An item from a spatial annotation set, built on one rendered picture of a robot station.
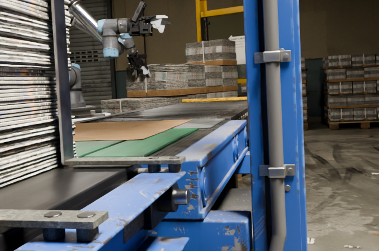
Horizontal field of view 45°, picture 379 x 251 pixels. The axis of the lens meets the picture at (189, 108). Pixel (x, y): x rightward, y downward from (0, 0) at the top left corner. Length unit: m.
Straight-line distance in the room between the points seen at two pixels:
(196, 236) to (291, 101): 0.25
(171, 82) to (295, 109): 2.61
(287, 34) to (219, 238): 0.32
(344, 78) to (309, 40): 1.95
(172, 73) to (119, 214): 2.87
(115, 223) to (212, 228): 0.33
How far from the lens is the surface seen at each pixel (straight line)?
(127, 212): 0.42
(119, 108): 3.13
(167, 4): 10.41
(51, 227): 0.36
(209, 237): 0.72
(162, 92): 3.23
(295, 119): 0.68
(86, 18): 2.47
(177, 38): 10.25
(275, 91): 0.65
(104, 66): 10.72
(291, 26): 0.68
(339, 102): 8.25
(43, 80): 0.64
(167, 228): 0.73
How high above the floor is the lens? 0.91
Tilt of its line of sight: 3 degrees down
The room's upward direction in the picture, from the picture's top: 3 degrees counter-clockwise
